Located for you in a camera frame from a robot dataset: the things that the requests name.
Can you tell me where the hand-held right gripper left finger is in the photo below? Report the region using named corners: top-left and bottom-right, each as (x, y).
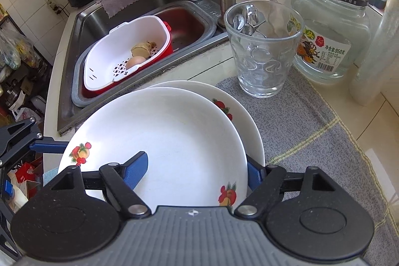
top-left (56, 151), bottom-right (152, 220)

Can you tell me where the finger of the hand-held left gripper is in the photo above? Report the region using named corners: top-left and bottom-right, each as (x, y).
top-left (0, 118), bottom-right (68, 167)
top-left (0, 173), bottom-right (19, 260)

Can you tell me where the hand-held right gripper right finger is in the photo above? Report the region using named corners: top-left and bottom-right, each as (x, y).
top-left (234, 155), bottom-right (331, 218)

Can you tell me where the white fruit print plate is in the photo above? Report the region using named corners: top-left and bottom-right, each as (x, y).
top-left (146, 80), bottom-right (266, 167)
top-left (57, 87), bottom-right (249, 214)

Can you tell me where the white plastic bottle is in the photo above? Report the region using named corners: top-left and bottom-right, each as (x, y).
top-left (6, 171), bottom-right (29, 212)

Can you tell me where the red package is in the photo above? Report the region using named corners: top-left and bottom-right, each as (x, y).
top-left (15, 157), bottom-right (43, 192)

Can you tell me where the cluttered storage shelf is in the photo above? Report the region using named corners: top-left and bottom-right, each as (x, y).
top-left (0, 4), bottom-right (53, 129)

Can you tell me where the grey and teal checked towel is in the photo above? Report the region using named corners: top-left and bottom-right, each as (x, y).
top-left (215, 67), bottom-right (399, 266)

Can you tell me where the white plastic colander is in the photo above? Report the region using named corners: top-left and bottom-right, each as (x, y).
top-left (84, 16), bottom-right (171, 92)

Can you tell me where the plastic bag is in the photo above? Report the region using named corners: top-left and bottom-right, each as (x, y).
top-left (0, 29), bottom-right (41, 70)

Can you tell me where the brown egg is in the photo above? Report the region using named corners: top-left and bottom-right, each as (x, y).
top-left (125, 56), bottom-right (146, 70)

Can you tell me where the clear glass mug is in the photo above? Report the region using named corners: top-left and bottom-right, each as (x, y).
top-left (224, 0), bottom-right (304, 99)

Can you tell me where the ginger piece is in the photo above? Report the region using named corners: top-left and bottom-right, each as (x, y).
top-left (130, 41), bottom-right (157, 59)

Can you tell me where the white colander red basin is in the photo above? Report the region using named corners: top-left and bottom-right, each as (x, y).
top-left (82, 21), bottom-right (174, 95)

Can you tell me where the stainless steel sink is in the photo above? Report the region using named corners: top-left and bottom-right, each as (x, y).
top-left (44, 0), bottom-right (230, 135)

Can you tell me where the grey collapsible basin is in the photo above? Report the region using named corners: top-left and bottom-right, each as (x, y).
top-left (71, 0), bottom-right (218, 108)

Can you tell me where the glass jar with green lid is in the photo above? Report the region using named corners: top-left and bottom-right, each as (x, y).
top-left (291, 0), bottom-right (371, 85)

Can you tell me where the tall plastic wrap roll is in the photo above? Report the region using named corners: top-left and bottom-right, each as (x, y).
top-left (349, 0), bottom-right (399, 107)

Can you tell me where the wall power socket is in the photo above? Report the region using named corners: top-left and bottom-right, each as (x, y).
top-left (47, 0), bottom-right (62, 16)

